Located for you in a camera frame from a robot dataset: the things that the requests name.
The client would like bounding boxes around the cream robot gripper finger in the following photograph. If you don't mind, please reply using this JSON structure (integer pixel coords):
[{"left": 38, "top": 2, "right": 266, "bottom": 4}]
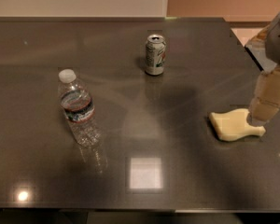
[{"left": 247, "top": 64, "right": 280, "bottom": 123}]

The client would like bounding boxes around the pale yellow sponge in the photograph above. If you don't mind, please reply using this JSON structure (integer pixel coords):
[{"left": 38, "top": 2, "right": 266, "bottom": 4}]
[{"left": 209, "top": 108, "right": 266, "bottom": 142}]

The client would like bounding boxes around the silver soda can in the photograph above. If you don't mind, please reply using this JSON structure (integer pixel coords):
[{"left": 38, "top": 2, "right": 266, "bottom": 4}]
[{"left": 146, "top": 35, "right": 166, "bottom": 76}]

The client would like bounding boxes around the clear plastic water bottle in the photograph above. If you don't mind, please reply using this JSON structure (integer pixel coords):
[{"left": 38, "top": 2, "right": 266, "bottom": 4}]
[{"left": 58, "top": 69, "right": 101, "bottom": 147}]

